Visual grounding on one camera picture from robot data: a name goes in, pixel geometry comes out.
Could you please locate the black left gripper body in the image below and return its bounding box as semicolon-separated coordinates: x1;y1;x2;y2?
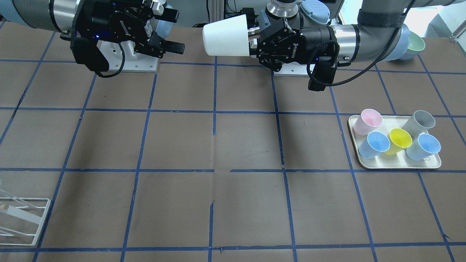
257;18;337;72

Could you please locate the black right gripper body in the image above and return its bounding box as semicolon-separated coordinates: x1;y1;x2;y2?
75;0;155;55

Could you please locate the white ikea cup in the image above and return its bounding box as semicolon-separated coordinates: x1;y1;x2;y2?
202;15;250;56

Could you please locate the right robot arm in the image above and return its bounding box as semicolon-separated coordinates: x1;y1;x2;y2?
1;0;185;63

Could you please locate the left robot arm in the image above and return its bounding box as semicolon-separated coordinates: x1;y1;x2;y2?
249;0;458;82

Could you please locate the pink cup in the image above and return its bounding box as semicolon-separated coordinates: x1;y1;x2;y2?
353;109;383;136

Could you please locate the blue cup front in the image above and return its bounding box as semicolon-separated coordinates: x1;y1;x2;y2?
358;131;391;159

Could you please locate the yellow cup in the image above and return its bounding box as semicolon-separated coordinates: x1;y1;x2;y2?
384;128;412;156

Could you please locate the grey cup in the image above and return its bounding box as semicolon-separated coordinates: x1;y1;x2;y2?
402;110;436;138

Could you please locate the light blue cup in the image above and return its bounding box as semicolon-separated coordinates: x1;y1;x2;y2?
406;133;441;161

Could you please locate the green bowl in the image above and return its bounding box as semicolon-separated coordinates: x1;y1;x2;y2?
406;31;426;54

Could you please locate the beige tray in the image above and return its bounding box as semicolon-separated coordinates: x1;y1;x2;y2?
347;115;442;170

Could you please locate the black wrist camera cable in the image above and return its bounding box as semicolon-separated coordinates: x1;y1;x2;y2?
306;0;415;91

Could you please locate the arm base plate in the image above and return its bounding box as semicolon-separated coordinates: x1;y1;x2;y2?
99;40;160;73
273;62;308;77

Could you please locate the white wire cup rack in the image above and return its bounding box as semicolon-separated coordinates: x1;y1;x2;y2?
0;189;51;247

